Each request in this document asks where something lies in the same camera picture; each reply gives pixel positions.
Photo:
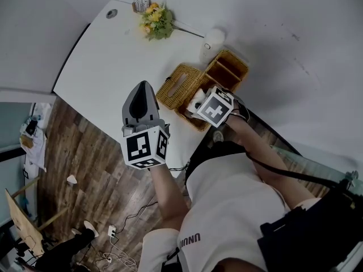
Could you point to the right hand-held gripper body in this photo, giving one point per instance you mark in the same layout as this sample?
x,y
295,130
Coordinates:
x,y
214,109

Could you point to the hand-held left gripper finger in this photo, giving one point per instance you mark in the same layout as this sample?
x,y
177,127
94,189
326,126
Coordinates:
x,y
153,109
126,110

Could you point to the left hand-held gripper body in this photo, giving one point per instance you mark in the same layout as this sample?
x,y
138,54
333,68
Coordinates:
x,y
141,149

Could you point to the person's right forearm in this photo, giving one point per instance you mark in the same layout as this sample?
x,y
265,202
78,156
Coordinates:
x,y
249,143

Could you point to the person's left forearm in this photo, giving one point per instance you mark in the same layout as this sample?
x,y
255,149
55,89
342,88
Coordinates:
x,y
170,197

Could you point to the person's right hand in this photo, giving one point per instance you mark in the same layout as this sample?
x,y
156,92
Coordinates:
x,y
238,112

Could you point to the person's right white shoe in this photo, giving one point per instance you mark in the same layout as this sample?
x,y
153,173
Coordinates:
x,y
218,136

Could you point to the wicker basket with compartments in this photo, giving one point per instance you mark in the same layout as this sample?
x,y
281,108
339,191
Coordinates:
x,y
181,78

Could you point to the person's black shorts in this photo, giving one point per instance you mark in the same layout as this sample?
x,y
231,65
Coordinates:
x,y
210,152

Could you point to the white vase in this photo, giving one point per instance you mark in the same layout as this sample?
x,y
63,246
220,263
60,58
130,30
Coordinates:
x,y
212,38

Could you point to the crumpled white paper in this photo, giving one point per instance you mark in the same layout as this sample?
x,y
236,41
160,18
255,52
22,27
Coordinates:
x,y
72,179

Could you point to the white power strip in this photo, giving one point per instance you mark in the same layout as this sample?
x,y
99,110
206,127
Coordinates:
x,y
112,231

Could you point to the yellow flower bouquet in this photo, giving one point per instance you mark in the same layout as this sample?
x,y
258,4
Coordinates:
x,y
157,21

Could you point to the small black device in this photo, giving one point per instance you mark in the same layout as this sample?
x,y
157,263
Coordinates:
x,y
31,127

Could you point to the white cloth pile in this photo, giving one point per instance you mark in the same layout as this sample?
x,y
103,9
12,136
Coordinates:
x,y
37,152

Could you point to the person's white shirt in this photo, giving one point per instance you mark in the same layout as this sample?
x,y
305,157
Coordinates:
x,y
227,208

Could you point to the yellow box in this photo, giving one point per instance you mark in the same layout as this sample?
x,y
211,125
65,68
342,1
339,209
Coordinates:
x,y
26,141

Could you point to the card holder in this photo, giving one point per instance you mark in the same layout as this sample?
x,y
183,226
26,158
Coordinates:
x,y
141,1

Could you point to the wooden stick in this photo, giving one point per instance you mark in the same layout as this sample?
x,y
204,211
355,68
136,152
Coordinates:
x,y
54,218
25,187

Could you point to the small white plug adapter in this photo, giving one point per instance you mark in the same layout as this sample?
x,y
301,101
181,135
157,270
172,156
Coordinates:
x,y
107,258

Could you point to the wooden board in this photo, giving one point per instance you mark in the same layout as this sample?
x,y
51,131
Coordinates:
x,y
22,222

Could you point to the metal glass clamp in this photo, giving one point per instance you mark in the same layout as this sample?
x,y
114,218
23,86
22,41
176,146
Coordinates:
x,y
354,180

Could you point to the black backpack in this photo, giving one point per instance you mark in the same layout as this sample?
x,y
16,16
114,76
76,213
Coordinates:
x,y
312,237

